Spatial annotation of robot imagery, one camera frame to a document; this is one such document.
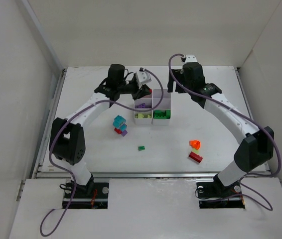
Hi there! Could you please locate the purple lego plate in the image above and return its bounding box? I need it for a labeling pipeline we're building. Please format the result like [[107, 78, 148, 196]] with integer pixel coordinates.
[[135, 103, 146, 109]]

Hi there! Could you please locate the lime green lego brick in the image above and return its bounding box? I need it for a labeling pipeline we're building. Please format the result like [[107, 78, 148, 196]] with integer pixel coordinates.
[[136, 114, 144, 119]]

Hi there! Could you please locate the cyan lego block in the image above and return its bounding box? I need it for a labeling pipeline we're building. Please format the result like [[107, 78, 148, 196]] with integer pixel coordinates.
[[113, 115, 127, 131]]

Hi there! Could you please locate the small purple lego brick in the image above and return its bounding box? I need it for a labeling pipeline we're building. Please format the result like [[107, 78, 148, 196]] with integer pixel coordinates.
[[121, 130, 128, 136]]

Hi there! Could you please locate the orange lego piece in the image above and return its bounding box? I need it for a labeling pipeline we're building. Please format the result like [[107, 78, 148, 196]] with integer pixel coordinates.
[[189, 140, 201, 150]]

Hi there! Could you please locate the pale lime lego brick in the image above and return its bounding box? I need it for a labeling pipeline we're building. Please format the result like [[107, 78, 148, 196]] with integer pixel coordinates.
[[191, 149, 199, 154]]

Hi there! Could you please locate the large red lego brick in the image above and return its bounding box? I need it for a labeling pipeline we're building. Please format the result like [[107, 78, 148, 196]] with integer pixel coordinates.
[[188, 152, 203, 163]]

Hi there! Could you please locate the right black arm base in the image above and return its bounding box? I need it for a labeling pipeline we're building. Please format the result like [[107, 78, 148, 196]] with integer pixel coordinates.
[[195, 181, 245, 209]]

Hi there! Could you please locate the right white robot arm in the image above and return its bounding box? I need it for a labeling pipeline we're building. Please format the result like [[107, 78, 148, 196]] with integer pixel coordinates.
[[168, 61, 277, 200]]

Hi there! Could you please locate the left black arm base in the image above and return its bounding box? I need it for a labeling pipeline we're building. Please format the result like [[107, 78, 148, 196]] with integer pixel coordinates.
[[59, 177, 109, 209]]

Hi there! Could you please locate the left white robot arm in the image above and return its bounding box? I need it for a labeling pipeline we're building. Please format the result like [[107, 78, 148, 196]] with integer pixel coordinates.
[[49, 64, 151, 196]]

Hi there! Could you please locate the white divided sorting container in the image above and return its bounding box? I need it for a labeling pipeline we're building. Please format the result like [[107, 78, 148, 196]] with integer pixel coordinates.
[[134, 89, 171, 126]]

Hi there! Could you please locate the small green lego piece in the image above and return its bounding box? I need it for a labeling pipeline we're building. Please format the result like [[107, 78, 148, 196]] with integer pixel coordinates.
[[138, 146, 145, 151]]

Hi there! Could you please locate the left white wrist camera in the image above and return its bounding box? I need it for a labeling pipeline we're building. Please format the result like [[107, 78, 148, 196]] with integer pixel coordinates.
[[135, 69, 151, 89]]

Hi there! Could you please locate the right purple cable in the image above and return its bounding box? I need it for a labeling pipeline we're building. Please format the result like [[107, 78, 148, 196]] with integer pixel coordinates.
[[168, 53, 282, 211]]

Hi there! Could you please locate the metal rail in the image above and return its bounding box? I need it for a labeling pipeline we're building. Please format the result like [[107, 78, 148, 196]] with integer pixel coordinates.
[[32, 67, 271, 180]]

